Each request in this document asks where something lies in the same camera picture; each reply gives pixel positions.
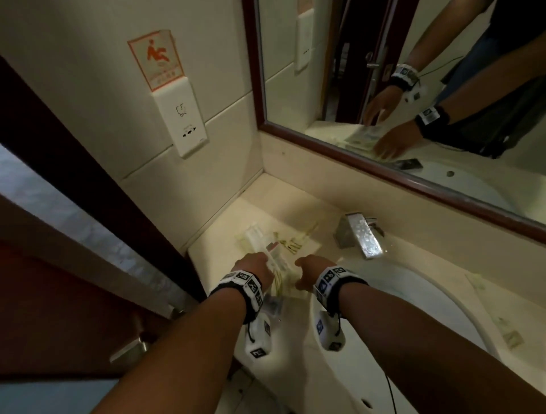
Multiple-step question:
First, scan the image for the person's right hand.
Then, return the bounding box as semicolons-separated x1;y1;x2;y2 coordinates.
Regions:
294;254;338;292

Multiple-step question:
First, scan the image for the person's left hand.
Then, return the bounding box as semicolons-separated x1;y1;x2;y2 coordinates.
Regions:
230;251;274;294

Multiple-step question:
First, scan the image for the clear toothbrush kit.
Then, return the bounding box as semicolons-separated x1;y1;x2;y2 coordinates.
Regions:
255;238;296;295

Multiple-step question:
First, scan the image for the clear plastic wrapper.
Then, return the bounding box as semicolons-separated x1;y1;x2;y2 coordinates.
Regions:
262;296;283;323

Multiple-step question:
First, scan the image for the long cream striped toiletry packet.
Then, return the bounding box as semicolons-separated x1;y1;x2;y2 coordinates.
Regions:
465;272;524;350

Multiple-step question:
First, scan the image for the person's left forearm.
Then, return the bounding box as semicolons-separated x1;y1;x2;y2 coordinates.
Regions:
92;289;248;414

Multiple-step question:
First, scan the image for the person's right forearm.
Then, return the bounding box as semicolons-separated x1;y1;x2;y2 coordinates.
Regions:
339;283;546;414

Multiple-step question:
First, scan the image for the black wristband with marker tags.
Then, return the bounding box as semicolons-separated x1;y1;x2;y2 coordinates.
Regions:
313;266;369;318
209;269;264;325

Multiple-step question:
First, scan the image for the chrome square faucet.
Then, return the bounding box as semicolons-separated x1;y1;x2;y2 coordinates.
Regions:
333;212;384;260

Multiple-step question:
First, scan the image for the white oval sink basin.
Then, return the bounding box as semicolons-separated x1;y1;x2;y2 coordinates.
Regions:
311;255;502;414

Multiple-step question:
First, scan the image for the dark red wooden door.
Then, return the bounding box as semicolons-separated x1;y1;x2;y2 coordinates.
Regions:
0;241;173;380

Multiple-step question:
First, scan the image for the dark wood framed mirror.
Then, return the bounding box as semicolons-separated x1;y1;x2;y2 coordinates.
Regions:
242;0;546;246

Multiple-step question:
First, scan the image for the orange slip warning sticker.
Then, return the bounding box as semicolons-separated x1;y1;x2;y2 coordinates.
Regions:
127;28;185;93

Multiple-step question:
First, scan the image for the thin black cable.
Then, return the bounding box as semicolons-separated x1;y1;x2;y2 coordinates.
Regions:
383;373;398;414

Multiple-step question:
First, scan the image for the silver door handle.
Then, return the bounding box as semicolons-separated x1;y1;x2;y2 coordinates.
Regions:
109;336;150;364

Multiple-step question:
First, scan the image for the white wall socket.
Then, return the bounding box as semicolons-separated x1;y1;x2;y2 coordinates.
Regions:
152;78;210;159

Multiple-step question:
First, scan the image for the dark wooden door frame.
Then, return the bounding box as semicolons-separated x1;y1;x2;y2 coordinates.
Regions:
0;55;208;304

